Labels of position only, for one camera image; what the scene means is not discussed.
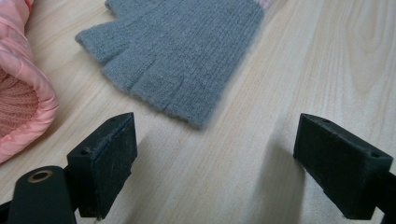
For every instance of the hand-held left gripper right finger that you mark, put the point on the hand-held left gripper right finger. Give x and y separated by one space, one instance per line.
342 165

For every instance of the gray knit glove pink cuff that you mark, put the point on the gray knit glove pink cuff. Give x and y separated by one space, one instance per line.
186 62

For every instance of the pink padded ski glove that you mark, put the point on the pink padded ski glove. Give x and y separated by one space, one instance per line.
18 62

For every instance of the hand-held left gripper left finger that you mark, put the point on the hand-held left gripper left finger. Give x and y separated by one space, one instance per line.
102 161

